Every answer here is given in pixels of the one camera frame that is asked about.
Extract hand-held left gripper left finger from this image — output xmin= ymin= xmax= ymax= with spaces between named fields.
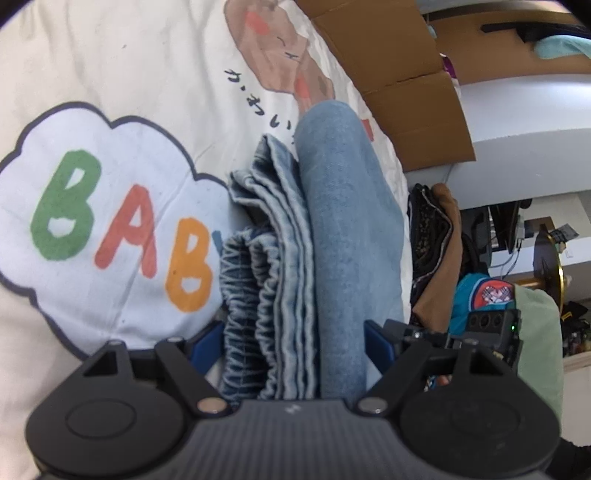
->
xmin=80 ymin=320 xmax=232 ymax=417

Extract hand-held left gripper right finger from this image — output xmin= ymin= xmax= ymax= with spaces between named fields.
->
xmin=355 ymin=319 xmax=502 ymax=415

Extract light blue denim pants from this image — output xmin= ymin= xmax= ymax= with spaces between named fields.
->
xmin=219 ymin=100 xmax=409 ymax=401

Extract teal printed shirt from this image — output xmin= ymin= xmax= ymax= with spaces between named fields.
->
xmin=450 ymin=272 xmax=515 ymax=335

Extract pale green cloth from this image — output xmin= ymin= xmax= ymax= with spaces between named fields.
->
xmin=512 ymin=284 xmax=565 ymax=445

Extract yellow round table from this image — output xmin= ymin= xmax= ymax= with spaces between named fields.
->
xmin=533 ymin=226 xmax=576 ymax=315

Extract brown folded garment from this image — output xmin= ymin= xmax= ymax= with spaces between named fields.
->
xmin=412 ymin=182 xmax=465 ymax=321

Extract upright brown cardboard box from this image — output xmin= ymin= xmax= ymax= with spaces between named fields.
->
xmin=429 ymin=11 xmax=591 ymax=87

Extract cream bear printed blanket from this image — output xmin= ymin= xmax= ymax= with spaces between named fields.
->
xmin=0 ymin=0 xmax=411 ymax=480

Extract black strap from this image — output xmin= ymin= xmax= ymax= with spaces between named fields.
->
xmin=480 ymin=18 xmax=591 ymax=45

